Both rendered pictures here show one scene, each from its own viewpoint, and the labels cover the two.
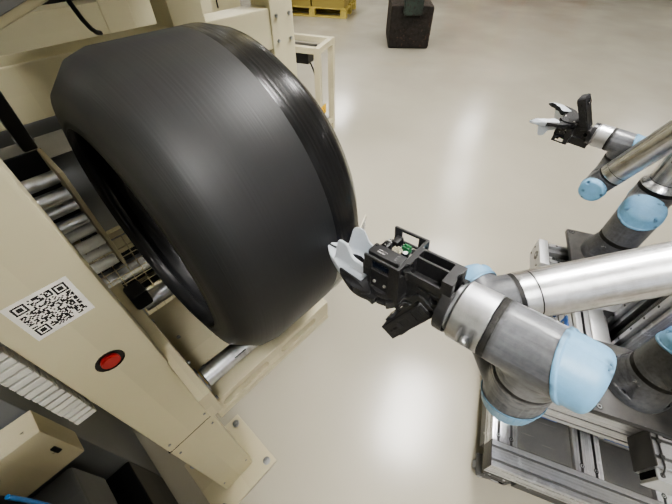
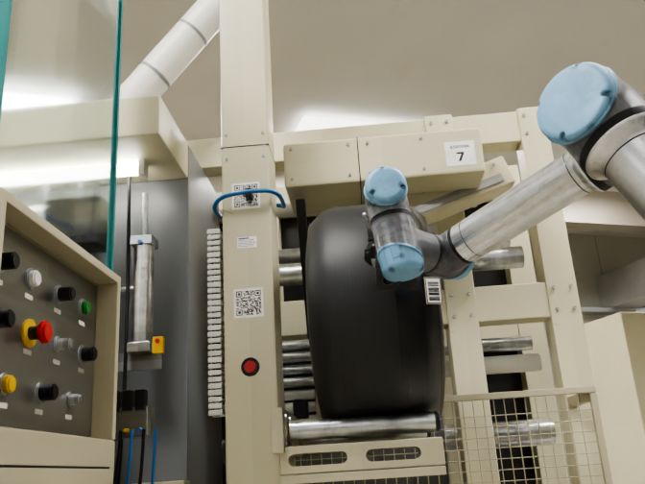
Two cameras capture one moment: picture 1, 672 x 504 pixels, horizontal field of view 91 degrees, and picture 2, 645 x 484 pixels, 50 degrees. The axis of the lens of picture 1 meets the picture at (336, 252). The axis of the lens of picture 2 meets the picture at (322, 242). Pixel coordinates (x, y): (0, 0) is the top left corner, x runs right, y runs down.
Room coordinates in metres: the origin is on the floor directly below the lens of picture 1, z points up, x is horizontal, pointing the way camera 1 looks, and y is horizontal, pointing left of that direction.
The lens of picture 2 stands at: (-0.67, -1.05, 0.80)
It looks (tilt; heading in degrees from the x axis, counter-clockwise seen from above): 19 degrees up; 51
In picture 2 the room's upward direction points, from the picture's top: 4 degrees counter-clockwise
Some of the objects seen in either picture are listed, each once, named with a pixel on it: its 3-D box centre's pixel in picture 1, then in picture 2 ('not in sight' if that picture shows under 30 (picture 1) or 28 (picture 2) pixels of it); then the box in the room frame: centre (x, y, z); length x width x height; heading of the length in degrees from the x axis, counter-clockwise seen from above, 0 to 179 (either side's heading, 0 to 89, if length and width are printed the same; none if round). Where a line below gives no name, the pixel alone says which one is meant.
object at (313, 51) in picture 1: (297, 88); not in sight; (3.16, 0.35, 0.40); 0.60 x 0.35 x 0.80; 69
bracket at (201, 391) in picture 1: (163, 343); (289, 434); (0.36, 0.40, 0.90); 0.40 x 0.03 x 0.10; 48
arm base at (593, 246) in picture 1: (612, 245); not in sight; (0.81, -0.97, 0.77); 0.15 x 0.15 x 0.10
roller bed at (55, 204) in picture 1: (44, 229); (287, 391); (0.59, 0.71, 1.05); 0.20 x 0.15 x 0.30; 138
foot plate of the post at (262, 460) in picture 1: (230, 462); not in sight; (0.29, 0.43, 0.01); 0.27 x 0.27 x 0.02; 48
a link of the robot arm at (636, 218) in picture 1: (635, 219); not in sight; (0.81, -0.97, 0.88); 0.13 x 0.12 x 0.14; 134
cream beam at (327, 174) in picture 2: not in sight; (382, 173); (0.79, 0.42, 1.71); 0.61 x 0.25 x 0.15; 138
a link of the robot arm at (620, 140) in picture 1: (626, 145); not in sight; (1.01, -0.96, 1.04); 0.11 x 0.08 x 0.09; 44
